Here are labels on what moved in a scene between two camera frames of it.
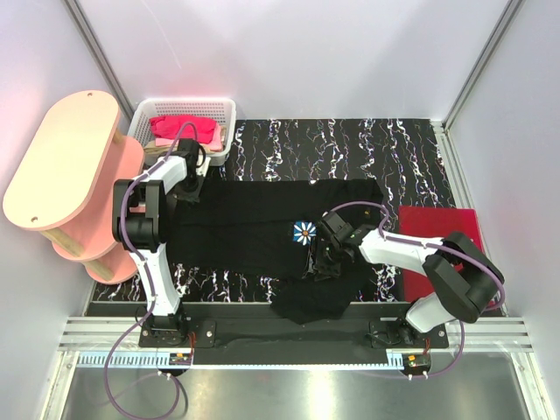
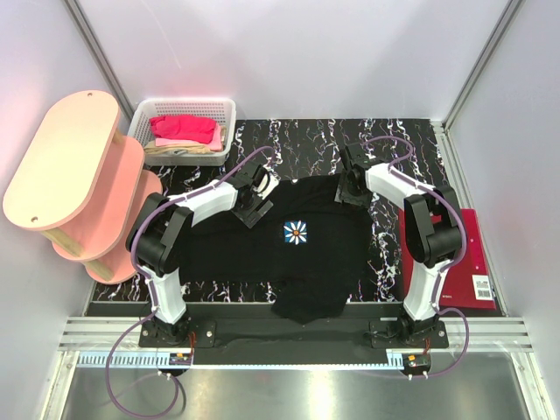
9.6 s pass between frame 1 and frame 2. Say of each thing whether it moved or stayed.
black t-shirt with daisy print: stayed
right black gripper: moved
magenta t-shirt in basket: stayed
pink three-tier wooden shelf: stayed
